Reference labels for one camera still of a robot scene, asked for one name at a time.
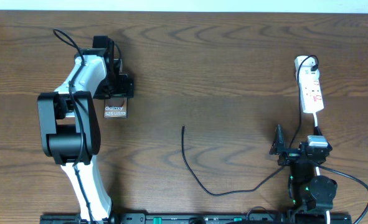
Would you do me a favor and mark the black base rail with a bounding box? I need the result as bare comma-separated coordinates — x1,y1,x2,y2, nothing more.
39,212,352,224

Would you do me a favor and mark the black charger cable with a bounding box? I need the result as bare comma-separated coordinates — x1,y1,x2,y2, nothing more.
181,55,320,197

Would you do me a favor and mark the white power strip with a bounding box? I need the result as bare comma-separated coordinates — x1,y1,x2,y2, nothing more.
295,55,324,114

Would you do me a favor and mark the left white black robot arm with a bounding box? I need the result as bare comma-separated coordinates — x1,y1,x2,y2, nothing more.
37,35,134,223

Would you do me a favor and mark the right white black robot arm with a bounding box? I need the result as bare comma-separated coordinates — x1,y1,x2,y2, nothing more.
270,125,337,223

